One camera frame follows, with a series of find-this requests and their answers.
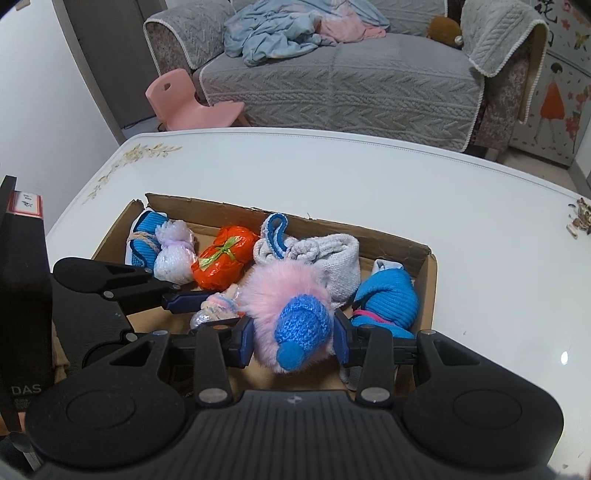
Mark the small shiny white bundle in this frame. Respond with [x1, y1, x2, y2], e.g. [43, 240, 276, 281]
[189, 284, 243, 331]

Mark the white bubble wrap purple tie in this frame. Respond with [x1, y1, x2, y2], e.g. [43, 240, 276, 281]
[153, 220, 197, 285]

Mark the orange bag green tie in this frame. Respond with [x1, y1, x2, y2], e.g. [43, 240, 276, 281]
[191, 225, 259, 291]

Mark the blue knit pink band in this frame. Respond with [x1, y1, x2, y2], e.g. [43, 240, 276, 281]
[349, 259, 420, 339]

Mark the pink fluffy blue knit hat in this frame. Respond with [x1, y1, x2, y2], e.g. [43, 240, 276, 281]
[239, 260, 335, 374]

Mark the blue white sock bundle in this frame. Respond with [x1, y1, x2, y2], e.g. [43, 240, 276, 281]
[124, 208, 168, 270]

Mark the white towel blue trim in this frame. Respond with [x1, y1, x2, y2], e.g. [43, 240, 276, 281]
[253, 213, 362, 307]

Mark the shallow cardboard box tray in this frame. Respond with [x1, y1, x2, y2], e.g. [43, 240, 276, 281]
[97, 194, 437, 390]

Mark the pink plastic child chair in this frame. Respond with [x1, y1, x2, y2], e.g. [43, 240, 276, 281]
[145, 69, 249, 131]

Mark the seed shells pile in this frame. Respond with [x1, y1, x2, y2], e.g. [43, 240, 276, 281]
[566, 197, 591, 239]

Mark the grey quilted sofa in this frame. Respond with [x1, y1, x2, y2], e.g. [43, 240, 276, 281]
[143, 1, 548, 152]

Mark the light blue blanket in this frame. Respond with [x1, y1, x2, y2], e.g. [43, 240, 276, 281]
[223, 1, 390, 67]

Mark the pink garment on sofa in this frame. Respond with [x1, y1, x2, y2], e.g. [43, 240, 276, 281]
[315, 11, 387, 44]

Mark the brown plush toy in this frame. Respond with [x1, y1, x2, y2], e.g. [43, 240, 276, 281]
[427, 16, 464, 49]

